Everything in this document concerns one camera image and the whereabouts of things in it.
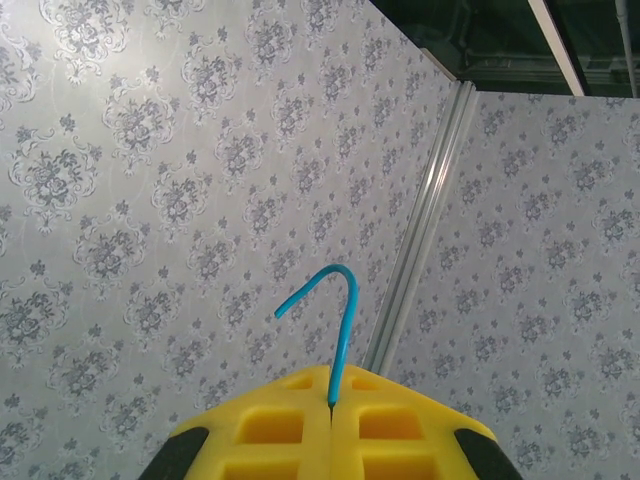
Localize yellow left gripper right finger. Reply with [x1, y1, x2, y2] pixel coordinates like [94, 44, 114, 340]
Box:
[331, 363, 525, 480]

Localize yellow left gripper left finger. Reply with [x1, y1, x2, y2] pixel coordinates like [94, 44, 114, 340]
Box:
[142, 364, 333, 480]

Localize cable bundle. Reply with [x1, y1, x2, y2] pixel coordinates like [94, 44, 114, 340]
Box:
[273, 263, 361, 407]

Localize white ceiling beam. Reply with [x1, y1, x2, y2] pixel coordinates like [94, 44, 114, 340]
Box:
[528, 0, 589, 97]

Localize grey ceiling pipe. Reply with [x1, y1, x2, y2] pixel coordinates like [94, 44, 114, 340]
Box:
[617, 0, 640, 99]

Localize aluminium corner post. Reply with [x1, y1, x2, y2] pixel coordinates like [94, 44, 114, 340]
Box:
[366, 79, 479, 377]

